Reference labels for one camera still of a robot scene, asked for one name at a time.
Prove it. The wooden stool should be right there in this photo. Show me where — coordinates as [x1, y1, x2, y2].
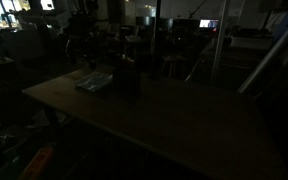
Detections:
[161, 54, 187, 80]

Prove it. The lit monitor screen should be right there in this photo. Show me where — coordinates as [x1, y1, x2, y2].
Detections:
[198, 18, 219, 29]

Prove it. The black basket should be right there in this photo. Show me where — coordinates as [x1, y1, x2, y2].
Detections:
[113, 59, 142, 98]

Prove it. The grey diagonal metal bar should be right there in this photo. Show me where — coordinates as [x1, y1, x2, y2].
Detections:
[237, 9, 288, 95]

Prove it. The orange tool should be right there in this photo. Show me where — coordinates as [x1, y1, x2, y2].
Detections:
[18, 145, 57, 180]

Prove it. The white vertical pole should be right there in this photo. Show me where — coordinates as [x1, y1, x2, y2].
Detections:
[210, 0, 232, 84]

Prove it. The black vertical pole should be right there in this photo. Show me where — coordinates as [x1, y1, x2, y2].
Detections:
[149, 0, 164, 81]

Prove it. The white towel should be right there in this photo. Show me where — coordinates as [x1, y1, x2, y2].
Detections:
[73, 71, 114, 93]

